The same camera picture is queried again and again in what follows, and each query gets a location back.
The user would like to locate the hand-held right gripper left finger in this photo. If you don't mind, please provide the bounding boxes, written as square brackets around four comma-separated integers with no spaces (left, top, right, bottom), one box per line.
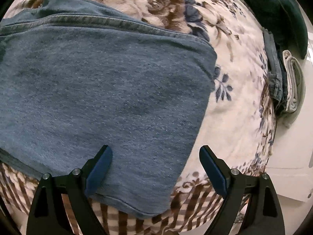
[26,145,113,235]

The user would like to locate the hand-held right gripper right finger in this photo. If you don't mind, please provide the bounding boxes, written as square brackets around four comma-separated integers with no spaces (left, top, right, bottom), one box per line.
[199,145,285,235]

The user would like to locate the blue denim pants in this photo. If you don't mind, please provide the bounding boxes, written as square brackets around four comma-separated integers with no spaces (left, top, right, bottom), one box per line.
[0,0,218,219]

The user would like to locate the floral blanket with plaid border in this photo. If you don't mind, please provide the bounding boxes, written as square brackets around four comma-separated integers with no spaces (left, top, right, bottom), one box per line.
[0,0,278,235]

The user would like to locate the white headboard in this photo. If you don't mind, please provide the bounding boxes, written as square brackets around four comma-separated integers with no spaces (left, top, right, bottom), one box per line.
[265,12,313,202]

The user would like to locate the folded blue jeans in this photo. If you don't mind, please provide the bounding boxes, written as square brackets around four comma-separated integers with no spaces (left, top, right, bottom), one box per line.
[262,28,289,114]

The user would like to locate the folded white cloth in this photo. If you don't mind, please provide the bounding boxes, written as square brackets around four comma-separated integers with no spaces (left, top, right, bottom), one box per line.
[282,50,300,113]

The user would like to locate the folded grey-green cloth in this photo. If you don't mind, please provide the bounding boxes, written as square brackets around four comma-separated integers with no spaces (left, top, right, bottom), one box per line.
[292,59,307,118]

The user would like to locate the dark green pillow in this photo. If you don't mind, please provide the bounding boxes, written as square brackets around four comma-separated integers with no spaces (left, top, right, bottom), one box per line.
[225,0,309,60]

